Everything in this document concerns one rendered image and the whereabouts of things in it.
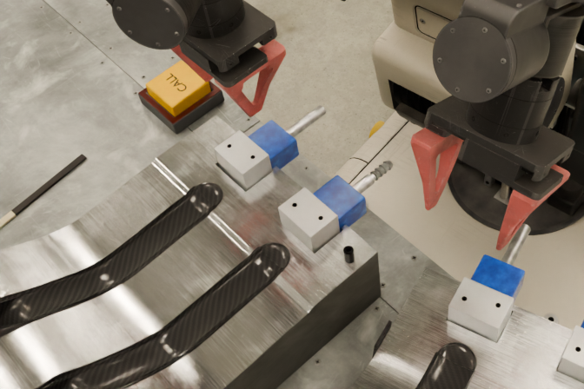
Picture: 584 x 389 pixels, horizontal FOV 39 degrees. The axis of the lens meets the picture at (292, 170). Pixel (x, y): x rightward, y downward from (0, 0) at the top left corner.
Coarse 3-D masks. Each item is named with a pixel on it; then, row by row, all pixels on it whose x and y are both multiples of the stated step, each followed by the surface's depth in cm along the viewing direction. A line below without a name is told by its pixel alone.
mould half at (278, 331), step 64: (128, 192) 90; (256, 192) 87; (0, 256) 83; (64, 256) 85; (192, 256) 84; (320, 256) 82; (64, 320) 78; (128, 320) 80; (256, 320) 79; (320, 320) 81; (0, 384) 72; (192, 384) 75; (256, 384) 80
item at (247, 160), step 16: (320, 112) 92; (272, 128) 91; (304, 128) 92; (224, 144) 88; (240, 144) 88; (256, 144) 89; (272, 144) 89; (288, 144) 89; (224, 160) 87; (240, 160) 87; (256, 160) 86; (272, 160) 88; (288, 160) 90; (240, 176) 87; (256, 176) 87
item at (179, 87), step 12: (168, 72) 107; (180, 72) 107; (192, 72) 107; (156, 84) 106; (168, 84) 106; (180, 84) 106; (192, 84) 105; (204, 84) 105; (156, 96) 106; (168, 96) 105; (180, 96) 104; (192, 96) 105; (168, 108) 105; (180, 108) 105
